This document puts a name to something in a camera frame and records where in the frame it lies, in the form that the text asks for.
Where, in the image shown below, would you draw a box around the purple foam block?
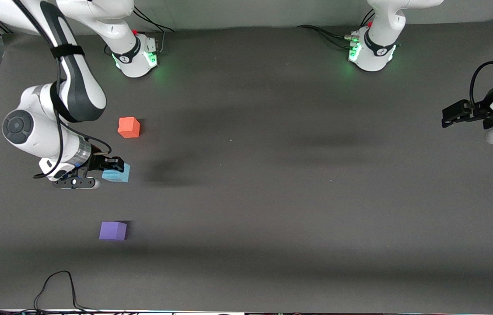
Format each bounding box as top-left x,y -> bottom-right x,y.
99,221 -> 128,242

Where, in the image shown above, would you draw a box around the thin black looped cable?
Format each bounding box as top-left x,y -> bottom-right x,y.
32,270 -> 100,314

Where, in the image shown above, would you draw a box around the black arm base cables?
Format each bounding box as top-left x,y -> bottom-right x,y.
105,6 -> 176,56
296,9 -> 376,49

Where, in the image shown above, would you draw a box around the black left arm base cables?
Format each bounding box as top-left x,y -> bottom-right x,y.
296,9 -> 376,49

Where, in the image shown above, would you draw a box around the black right arm base cables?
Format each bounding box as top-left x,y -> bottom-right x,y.
105,6 -> 176,56

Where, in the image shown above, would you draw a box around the dark grey table mat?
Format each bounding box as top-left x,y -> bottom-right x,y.
0,15 -> 493,315

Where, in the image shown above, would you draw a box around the orange foam block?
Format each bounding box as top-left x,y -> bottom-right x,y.
118,117 -> 141,139

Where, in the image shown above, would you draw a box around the light blue foam block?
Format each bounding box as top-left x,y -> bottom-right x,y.
101,163 -> 131,184

